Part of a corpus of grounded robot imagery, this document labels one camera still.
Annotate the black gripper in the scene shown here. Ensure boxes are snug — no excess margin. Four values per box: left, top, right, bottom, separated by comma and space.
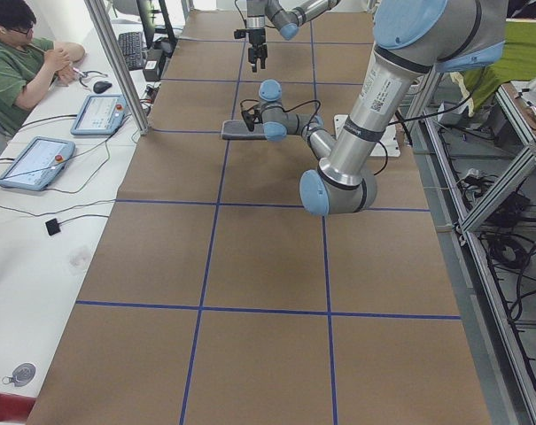
248, 28, 268, 73
241, 108, 262, 131

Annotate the pink and grey towel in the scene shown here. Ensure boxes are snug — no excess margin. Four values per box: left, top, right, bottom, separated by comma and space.
221, 120, 266, 140

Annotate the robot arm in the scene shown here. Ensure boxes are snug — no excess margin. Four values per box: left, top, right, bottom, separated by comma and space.
234, 0, 340, 73
242, 0, 508, 216

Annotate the black keyboard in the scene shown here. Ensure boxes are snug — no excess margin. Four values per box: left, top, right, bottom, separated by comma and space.
117, 32, 144, 70

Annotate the far teach pendant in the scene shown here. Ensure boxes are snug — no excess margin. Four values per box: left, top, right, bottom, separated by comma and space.
70, 94, 128, 137

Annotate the teach pendant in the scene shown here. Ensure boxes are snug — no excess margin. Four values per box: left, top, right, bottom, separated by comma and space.
0, 136, 75, 191
70, 94, 128, 137

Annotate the black computer mouse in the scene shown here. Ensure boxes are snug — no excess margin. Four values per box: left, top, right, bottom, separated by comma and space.
92, 81, 113, 95

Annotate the near teach pendant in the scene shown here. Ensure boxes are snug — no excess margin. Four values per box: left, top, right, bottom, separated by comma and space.
0, 136, 75, 191

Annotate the small black square device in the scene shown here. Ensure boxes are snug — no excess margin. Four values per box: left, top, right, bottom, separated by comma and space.
45, 218, 61, 236

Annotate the person in green shirt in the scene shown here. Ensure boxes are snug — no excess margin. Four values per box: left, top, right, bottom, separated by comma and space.
0, 0, 85, 136

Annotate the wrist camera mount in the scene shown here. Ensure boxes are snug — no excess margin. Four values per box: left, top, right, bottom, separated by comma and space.
233, 28, 249, 40

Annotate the aluminium frame post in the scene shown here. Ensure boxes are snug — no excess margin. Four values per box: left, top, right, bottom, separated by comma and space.
84, 0, 150, 135

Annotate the aluminium side frame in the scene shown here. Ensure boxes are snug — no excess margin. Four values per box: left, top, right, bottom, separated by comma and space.
405, 73, 536, 424

